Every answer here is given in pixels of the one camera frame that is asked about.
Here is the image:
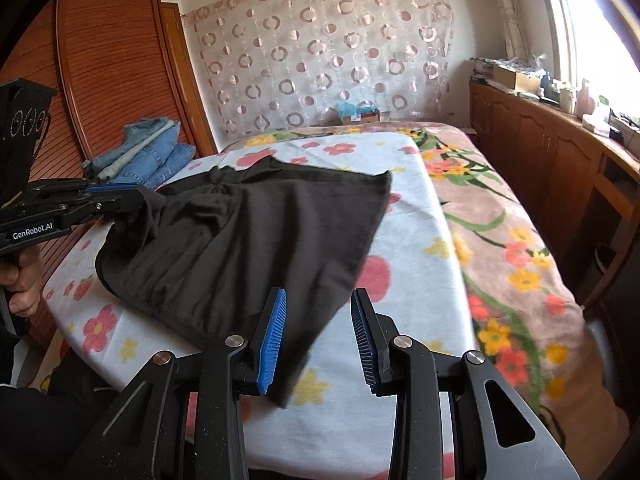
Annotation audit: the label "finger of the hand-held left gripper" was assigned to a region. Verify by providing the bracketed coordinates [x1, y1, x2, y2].
[27, 179, 147, 207]
[55, 192, 167, 228]

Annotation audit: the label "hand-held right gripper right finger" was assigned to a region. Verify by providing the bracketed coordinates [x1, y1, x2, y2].
[350, 287, 568, 480]

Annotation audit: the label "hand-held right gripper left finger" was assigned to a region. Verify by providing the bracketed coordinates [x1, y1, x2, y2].
[80, 287, 288, 480]

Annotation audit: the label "black pants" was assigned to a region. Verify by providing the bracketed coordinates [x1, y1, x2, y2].
[95, 155, 393, 409]

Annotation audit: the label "grey-green folded pants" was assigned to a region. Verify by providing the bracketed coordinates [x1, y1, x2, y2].
[97, 124, 181, 182]

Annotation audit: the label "person's left hand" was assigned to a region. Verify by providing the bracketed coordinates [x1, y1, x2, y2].
[0, 247, 45, 317]

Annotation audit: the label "light blue folded jeans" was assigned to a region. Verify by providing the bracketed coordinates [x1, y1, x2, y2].
[82, 117, 182, 173]

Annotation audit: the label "blue denim folded jeans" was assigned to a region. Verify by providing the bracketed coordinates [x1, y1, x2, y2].
[117, 130, 197, 192]

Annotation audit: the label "white flowered blanket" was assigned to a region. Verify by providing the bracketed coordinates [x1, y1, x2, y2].
[42, 130, 481, 480]

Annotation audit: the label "wooden wardrobe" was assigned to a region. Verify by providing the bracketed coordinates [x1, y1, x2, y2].
[0, 0, 219, 353]

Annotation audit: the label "small cardboard box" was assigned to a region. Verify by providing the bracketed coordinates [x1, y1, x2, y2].
[339, 102, 381, 125]

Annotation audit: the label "person's dark clothing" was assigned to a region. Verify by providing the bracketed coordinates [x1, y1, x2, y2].
[0, 335, 128, 480]

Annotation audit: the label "circle patterned sheer curtain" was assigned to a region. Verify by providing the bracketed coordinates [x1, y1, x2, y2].
[182, 0, 456, 137]

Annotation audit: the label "wooden cabinet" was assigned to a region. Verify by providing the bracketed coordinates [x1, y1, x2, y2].
[467, 82, 640, 311]

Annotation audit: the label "open cardboard box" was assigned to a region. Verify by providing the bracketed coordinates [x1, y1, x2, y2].
[492, 62, 542, 92]

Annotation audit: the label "white box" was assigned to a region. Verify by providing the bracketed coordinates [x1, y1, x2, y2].
[582, 110, 614, 137]

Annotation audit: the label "white plastic bottle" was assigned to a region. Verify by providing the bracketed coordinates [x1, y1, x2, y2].
[577, 79, 597, 117]

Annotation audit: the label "black device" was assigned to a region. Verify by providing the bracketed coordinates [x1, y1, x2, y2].
[607, 112, 640, 147]

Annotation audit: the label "floral window curtain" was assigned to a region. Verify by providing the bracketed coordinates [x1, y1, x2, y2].
[487, 0, 532, 61]

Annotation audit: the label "window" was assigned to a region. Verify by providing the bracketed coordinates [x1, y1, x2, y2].
[537, 0, 640, 128]

